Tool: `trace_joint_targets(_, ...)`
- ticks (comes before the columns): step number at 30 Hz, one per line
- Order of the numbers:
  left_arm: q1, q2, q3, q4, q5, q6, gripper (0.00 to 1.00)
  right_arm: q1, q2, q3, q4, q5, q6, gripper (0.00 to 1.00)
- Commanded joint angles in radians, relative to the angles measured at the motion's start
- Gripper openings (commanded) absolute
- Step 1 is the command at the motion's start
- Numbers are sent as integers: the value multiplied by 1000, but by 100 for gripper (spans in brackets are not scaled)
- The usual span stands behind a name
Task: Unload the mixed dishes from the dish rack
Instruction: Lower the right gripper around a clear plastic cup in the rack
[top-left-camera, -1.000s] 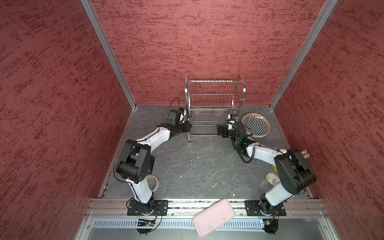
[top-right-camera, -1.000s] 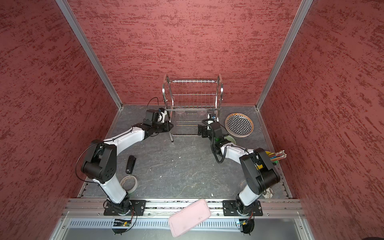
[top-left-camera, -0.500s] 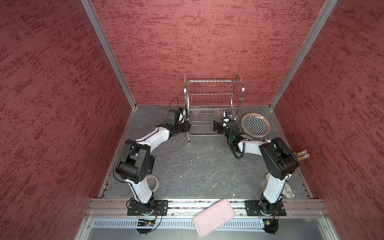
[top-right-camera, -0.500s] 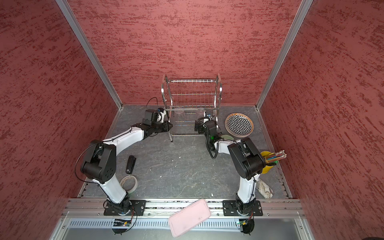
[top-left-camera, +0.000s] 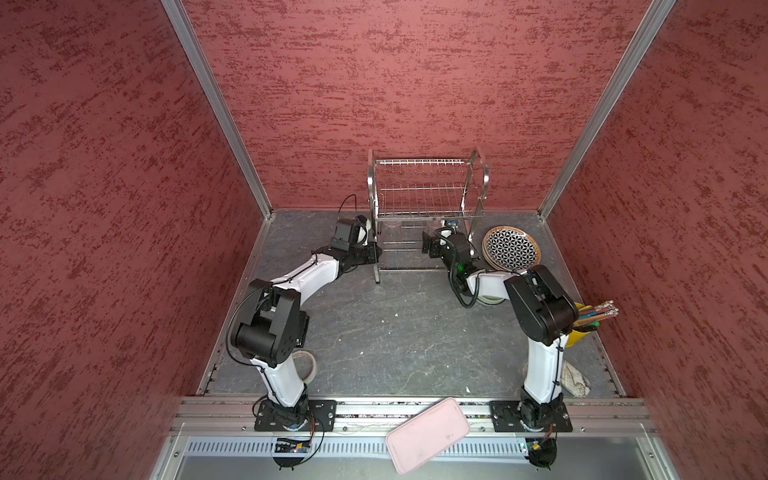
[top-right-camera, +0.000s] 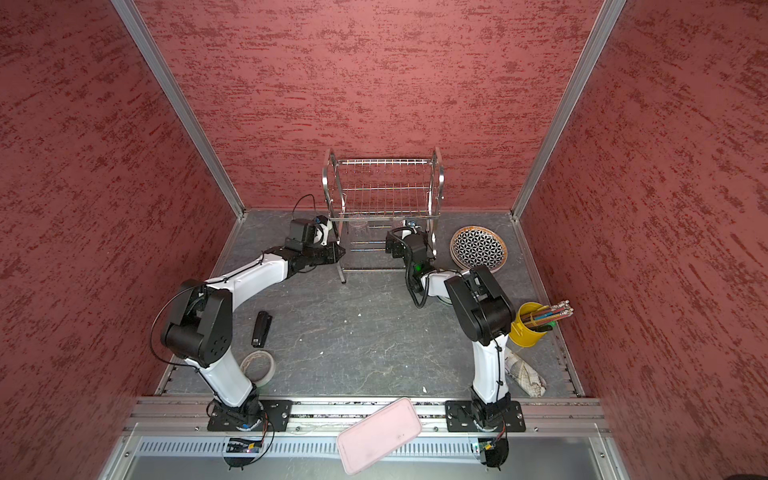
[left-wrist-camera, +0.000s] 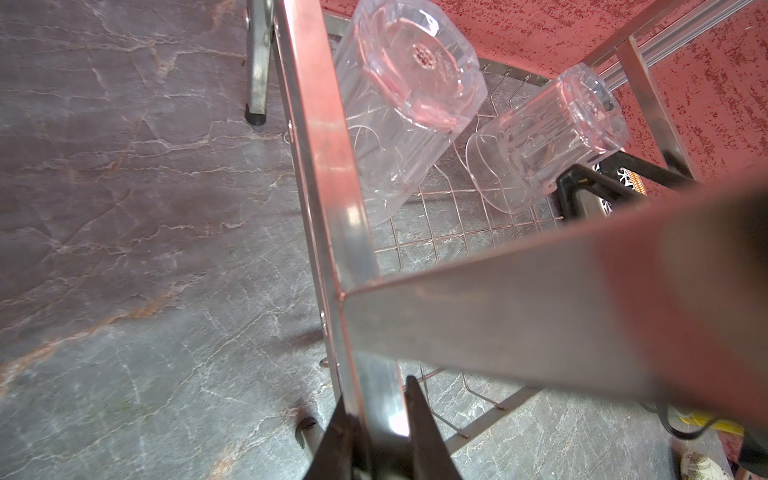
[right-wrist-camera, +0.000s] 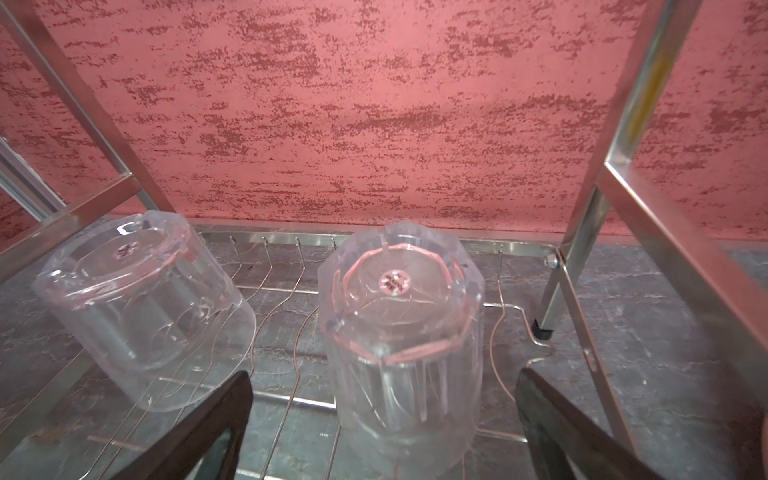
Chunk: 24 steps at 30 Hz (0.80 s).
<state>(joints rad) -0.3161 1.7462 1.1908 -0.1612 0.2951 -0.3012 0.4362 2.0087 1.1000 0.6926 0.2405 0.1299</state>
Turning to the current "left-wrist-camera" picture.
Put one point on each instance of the white patterned plate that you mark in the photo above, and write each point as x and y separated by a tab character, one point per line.
624	176

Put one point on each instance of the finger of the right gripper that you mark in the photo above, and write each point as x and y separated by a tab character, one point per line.
646	170
585	194

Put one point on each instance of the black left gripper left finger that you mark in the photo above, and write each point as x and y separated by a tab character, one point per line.
332	449

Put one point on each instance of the clear glass cup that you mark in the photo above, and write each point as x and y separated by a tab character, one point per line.
410	84
516	158

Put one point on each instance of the steel two-tier dish rack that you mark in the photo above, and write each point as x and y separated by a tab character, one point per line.
666	303

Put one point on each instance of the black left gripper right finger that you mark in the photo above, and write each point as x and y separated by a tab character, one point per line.
431	459

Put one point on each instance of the yellow pen cup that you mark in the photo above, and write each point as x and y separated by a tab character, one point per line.
701	419

